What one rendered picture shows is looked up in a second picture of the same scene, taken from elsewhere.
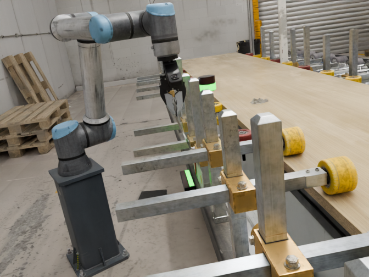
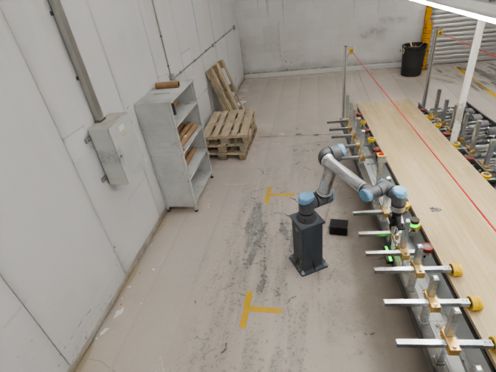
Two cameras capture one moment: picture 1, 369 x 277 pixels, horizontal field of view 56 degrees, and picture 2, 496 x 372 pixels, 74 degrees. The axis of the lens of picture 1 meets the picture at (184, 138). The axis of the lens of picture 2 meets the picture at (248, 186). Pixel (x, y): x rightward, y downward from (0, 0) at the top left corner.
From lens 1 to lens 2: 162 cm
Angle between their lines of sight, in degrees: 19
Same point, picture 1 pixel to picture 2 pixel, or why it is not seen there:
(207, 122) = (417, 257)
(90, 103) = (325, 187)
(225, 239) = not seen: hidden behind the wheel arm
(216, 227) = (408, 294)
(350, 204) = (477, 317)
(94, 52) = not seen: hidden behind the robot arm
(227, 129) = (434, 283)
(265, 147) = (455, 317)
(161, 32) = (398, 204)
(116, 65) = (282, 57)
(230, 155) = (432, 290)
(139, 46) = (305, 40)
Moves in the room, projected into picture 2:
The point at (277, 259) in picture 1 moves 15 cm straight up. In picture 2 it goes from (449, 344) to (456, 326)
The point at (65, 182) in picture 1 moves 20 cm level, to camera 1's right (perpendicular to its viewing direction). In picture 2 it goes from (305, 229) to (326, 229)
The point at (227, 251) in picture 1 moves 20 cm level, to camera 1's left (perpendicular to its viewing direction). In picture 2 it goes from (415, 310) to (382, 308)
